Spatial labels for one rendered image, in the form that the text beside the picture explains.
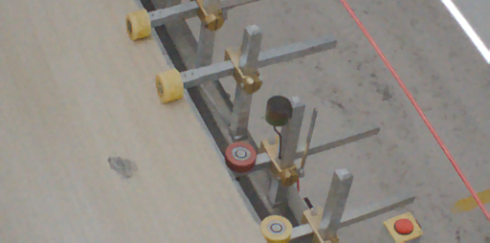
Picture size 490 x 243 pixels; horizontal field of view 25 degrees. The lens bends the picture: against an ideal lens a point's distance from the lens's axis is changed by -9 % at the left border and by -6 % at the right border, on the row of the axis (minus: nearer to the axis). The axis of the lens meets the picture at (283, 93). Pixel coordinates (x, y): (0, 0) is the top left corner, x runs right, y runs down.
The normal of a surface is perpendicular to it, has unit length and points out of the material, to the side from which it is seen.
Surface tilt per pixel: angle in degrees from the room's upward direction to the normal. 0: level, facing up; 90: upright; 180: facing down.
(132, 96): 0
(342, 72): 0
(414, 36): 0
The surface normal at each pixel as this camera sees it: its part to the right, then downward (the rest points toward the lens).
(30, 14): 0.12, -0.67
